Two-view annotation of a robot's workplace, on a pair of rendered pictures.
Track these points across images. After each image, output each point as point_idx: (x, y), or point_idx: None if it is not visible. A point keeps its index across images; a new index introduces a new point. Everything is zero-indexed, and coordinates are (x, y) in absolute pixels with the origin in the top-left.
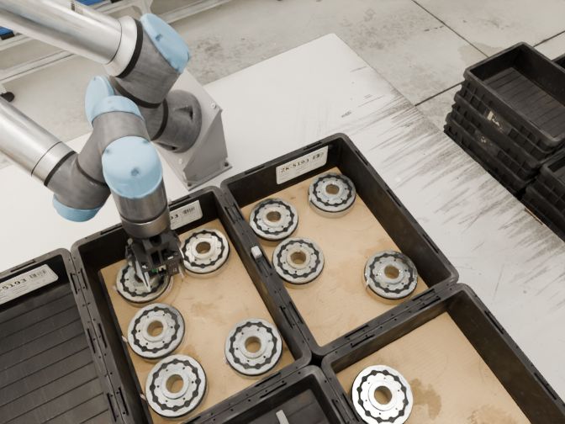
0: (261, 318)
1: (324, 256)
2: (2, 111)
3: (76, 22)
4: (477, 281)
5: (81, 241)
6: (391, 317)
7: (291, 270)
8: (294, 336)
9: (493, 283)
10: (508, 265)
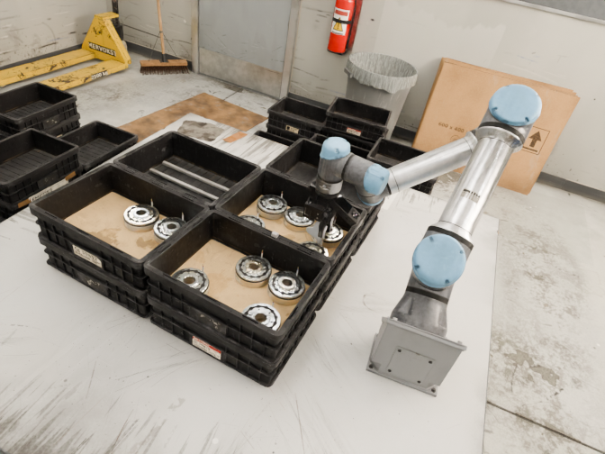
0: None
1: (239, 286)
2: (420, 159)
3: (456, 192)
4: (111, 370)
5: (364, 212)
6: (181, 232)
7: (253, 259)
8: (229, 212)
9: (96, 375)
10: (81, 398)
